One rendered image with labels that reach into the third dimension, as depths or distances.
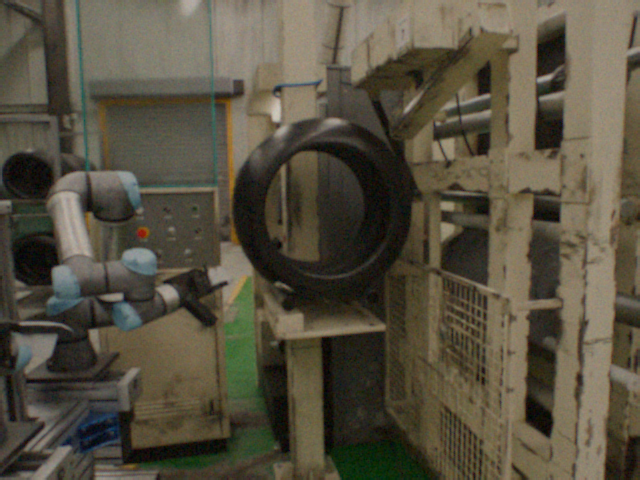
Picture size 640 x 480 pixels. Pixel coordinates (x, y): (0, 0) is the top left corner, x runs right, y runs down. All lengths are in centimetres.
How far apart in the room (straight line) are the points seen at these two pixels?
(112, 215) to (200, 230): 81
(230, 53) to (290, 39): 925
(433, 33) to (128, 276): 100
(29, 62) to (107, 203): 1105
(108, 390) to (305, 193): 97
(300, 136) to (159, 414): 150
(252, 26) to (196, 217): 923
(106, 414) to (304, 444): 85
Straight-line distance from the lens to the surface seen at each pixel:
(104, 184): 149
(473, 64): 150
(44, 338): 93
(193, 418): 247
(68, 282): 117
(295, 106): 191
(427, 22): 144
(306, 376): 205
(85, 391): 173
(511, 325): 126
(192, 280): 134
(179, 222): 228
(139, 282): 119
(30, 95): 1237
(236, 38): 1126
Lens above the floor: 129
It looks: 7 degrees down
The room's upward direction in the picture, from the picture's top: 1 degrees counter-clockwise
